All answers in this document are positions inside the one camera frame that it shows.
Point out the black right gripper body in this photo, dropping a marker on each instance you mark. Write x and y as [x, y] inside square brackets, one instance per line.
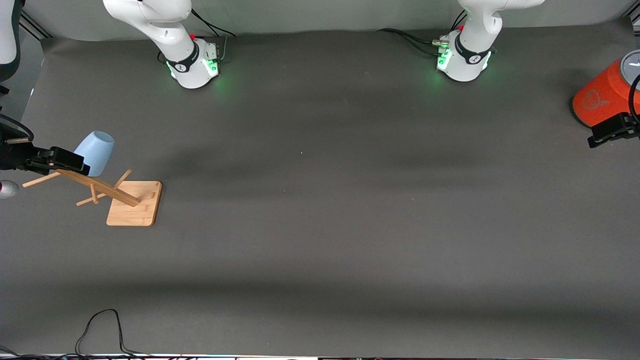
[12, 153]

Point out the light blue plastic cup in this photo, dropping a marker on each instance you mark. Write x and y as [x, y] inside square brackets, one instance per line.
[97, 150]

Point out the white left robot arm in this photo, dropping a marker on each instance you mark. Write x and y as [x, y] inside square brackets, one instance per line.
[475, 30]

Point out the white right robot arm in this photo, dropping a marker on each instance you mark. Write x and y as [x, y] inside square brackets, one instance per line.
[170, 30]

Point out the wooden cup rack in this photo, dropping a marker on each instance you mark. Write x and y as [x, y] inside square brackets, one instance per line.
[135, 205]

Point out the orange cylinder container grey lid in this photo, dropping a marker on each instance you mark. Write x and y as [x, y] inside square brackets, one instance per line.
[605, 95]

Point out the dark grey table mat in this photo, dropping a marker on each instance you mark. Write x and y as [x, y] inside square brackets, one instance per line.
[320, 250]

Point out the aluminium frame profile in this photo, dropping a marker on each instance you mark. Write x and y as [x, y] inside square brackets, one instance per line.
[36, 26]
[635, 20]

